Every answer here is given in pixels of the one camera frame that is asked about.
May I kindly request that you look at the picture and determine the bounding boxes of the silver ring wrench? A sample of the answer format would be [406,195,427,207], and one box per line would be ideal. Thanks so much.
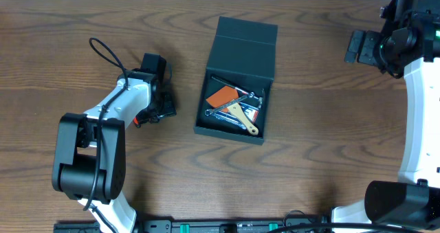
[204,96,249,116]

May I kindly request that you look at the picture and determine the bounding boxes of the orange scraper wooden handle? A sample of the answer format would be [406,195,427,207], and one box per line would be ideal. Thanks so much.
[206,86,259,135]

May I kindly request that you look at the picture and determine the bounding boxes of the blue screwdriver bit case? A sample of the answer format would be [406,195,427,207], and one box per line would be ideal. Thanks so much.
[212,102,259,130]

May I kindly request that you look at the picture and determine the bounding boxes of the dark green box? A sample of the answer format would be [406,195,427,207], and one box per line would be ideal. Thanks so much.
[194,16,278,145]

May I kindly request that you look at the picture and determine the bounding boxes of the small black-handled hammer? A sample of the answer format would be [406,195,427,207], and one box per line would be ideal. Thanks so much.
[210,75,265,109]

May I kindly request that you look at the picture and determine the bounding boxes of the red black pliers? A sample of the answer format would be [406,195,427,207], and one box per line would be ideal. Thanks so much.
[133,117,141,129]

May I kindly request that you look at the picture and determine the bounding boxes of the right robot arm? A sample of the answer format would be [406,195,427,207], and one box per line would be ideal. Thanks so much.
[329,0,439,232]

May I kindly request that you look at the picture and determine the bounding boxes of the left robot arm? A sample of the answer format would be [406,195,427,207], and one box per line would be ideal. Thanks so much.
[52,54,176,232]

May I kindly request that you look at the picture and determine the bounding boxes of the left black cable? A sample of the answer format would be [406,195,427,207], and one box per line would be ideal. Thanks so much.
[82,36,130,233]

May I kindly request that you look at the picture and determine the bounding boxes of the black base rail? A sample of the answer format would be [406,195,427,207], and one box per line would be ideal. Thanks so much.
[53,215,332,233]

